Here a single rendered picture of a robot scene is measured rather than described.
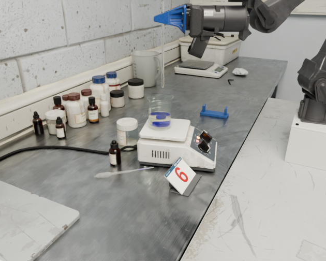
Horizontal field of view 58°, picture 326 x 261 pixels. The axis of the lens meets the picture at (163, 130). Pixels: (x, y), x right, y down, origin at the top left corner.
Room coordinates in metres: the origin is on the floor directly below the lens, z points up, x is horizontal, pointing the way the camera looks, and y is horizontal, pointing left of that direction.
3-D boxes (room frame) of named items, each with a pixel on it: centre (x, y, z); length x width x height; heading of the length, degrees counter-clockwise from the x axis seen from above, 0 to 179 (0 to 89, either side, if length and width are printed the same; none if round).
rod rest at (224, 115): (1.00, -0.19, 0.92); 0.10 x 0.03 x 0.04; 68
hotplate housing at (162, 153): (0.71, -0.03, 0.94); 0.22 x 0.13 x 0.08; 79
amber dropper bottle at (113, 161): (0.67, 0.13, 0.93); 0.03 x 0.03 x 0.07
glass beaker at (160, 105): (0.72, 0.01, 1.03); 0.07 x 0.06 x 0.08; 110
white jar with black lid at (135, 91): (1.21, 0.12, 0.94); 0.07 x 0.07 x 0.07
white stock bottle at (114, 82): (1.17, 0.21, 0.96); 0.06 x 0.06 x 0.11
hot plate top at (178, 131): (0.71, -0.01, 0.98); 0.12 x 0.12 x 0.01; 79
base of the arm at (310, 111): (0.73, -0.40, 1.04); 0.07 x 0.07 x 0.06; 72
